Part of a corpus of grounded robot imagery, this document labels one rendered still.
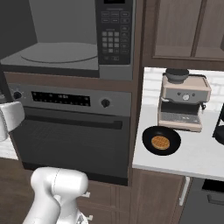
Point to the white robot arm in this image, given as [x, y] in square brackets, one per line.
[55, 186]

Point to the black oven door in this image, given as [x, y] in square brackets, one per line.
[73, 148]

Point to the round golden waffle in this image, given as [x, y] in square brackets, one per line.
[160, 142]

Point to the black bowl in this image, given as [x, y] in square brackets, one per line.
[172, 143]

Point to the grey built-in microwave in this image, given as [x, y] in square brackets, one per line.
[116, 35]

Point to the grey microwave turntable plate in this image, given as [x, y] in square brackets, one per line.
[58, 52]

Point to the brown base cupboard door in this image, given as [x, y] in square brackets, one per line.
[157, 198]

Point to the brown glass-front cupboard door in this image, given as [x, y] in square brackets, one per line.
[175, 29]
[211, 29]

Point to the dark microwave door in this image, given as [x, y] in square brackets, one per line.
[14, 26]

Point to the black oven knob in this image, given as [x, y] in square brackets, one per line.
[105, 102]
[17, 95]

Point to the steel built-in oven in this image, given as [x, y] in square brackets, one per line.
[73, 140]

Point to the beige espresso machine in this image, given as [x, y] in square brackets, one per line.
[183, 102]

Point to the white drawer knob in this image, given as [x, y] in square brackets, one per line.
[86, 194]
[88, 217]

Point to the brown drawer front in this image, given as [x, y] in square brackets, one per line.
[108, 201]

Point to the black countertop appliance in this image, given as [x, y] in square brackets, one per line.
[219, 128]

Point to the grey dishwasher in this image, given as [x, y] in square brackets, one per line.
[204, 207]

